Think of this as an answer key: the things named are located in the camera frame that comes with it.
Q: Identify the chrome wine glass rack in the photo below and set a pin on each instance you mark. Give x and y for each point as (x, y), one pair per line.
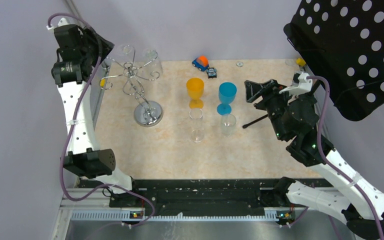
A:
(147, 113)

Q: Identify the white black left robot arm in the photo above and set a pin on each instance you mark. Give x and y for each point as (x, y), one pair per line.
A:
(80, 53)

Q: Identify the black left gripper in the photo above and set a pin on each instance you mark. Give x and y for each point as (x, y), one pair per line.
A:
(104, 46)

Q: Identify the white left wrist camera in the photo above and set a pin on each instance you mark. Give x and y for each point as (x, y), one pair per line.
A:
(62, 22)

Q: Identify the aluminium frame rail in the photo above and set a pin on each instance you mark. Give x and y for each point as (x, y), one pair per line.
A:
(72, 7)

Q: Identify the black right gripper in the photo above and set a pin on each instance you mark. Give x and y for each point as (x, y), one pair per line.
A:
(268, 91)

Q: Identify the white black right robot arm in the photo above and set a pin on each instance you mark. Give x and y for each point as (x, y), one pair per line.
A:
(359, 205)

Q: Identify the blue orange toy car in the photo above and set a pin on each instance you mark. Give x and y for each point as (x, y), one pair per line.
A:
(201, 63)

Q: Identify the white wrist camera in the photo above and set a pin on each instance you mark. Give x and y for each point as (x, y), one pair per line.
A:
(301, 84)
(62, 22)

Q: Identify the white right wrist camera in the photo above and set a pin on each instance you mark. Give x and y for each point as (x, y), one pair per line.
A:
(301, 84)

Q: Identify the clear wine glass back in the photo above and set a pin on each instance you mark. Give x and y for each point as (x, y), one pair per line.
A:
(125, 55)

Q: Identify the blue plastic wine glass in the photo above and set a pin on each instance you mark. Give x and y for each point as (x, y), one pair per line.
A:
(226, 94)

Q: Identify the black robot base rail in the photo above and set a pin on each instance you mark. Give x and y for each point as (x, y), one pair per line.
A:
(202, 197)

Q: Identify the black tripod stand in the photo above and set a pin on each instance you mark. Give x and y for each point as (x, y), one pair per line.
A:
(255, 122)

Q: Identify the clear textured glass right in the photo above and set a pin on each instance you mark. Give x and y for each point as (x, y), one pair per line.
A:
(152, 68)

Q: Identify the black perforated music stand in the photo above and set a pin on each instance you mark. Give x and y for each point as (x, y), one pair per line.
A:
(343, 41)

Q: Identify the yellow plastic wine glass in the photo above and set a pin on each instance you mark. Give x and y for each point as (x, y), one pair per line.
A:
(195, 90)

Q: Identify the clear wine glass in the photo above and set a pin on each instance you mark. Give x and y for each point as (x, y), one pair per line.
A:
(125, 55)
(228, 124)
(197, 129)

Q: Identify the clear wine glass front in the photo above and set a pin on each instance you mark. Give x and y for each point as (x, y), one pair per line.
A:
(228, 124)

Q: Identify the yellow corner block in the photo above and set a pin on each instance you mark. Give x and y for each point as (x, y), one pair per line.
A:
(300, 61)

